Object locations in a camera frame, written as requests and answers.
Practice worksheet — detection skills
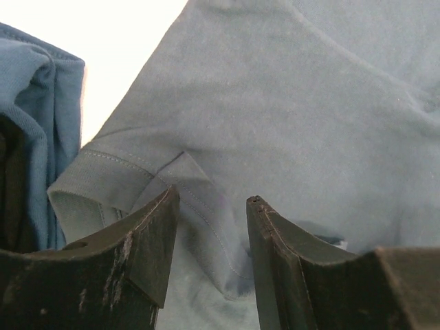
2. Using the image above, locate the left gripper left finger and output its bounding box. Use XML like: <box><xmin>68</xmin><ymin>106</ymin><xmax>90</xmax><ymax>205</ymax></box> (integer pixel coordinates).
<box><xmin>1</xmin><ymin>188</ymin><xmax>179</xmax><ymax>329</ymax></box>

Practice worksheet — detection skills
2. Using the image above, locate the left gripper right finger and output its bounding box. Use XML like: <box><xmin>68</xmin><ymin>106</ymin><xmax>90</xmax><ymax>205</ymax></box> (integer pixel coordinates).
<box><xmin>246</xmin><ymin>196</ymin><xmax>439</xmax><ymax>330</ymax></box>

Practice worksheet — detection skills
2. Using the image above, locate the grey-blue t shirt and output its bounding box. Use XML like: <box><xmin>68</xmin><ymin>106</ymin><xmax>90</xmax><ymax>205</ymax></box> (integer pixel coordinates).
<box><xmin>49</xmin><ymin>1</ymin><xmax>439</xmax><ymax>329</ymax></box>

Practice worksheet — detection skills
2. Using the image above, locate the folded black t shirt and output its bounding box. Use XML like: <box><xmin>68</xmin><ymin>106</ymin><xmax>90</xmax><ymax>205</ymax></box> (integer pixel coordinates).
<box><xmin>1</xmin><ymin>115</ymin><xmax>37</xmax><ymax>253</ymax></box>

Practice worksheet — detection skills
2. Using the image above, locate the folded blue t shirt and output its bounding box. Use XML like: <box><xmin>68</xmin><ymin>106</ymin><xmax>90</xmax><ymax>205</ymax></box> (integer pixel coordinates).
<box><xmin>1</xmin><ymin>24</ymin><xmax>85</xmax><ymax>250</ymax></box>

